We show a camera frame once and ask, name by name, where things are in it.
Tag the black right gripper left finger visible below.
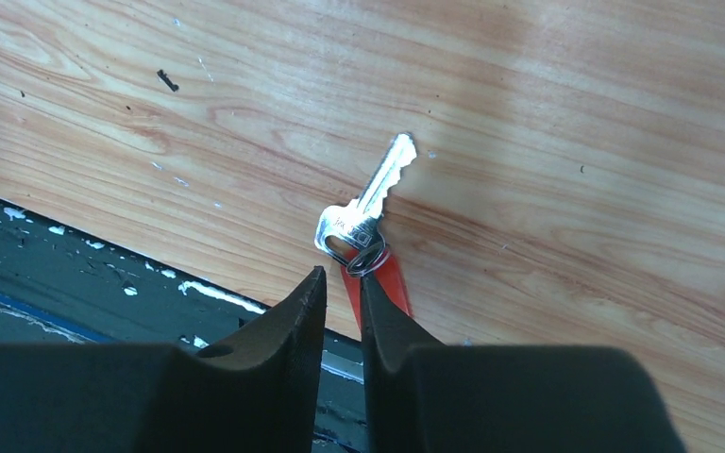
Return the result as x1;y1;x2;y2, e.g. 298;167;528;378
0;267;327;452

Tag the silver key with red tag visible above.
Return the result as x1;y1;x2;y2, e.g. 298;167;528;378
314;132;417;324

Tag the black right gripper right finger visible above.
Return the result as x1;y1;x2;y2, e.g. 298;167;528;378
361;277;685;452

